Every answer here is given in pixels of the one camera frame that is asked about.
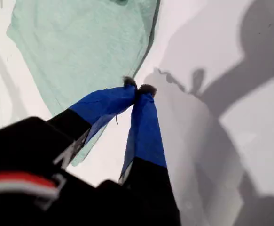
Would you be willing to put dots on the pale green T-shirt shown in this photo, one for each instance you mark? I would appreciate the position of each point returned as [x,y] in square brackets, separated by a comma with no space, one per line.
[68,47]

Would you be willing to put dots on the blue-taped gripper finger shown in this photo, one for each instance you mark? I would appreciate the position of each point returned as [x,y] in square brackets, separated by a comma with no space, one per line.
[146,141]
[99,103]

